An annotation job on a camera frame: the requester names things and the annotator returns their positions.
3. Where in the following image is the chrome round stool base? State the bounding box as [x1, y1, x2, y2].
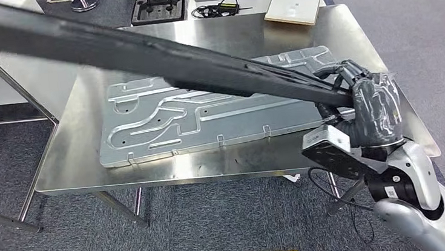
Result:
[69, 0, 101, 13]

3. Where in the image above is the black plastic plate frame part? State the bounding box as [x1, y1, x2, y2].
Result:
[0, 0, 355, 140]

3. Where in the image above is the black foam tray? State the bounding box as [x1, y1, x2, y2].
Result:
[129, 0, 190, 27]

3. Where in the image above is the thin black camera cable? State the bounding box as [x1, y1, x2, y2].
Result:
[306, 161, 379, 251]

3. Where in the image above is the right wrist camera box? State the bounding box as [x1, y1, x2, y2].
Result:
[298, 120, 379, 185]

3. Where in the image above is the open cardboard box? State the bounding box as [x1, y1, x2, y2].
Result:
[263, 0, 333, 30]

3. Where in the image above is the stainless steel workbench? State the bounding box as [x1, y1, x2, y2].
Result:
[21, 0, 445, 243]

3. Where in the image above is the black charger with cable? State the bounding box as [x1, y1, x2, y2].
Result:
[190, 0, 254, 21]

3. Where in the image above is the white cabinet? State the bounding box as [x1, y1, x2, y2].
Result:
[0, 0, 87, 126]

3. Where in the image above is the stamped grey metal panel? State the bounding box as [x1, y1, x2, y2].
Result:
[91, 43, 360, 169]

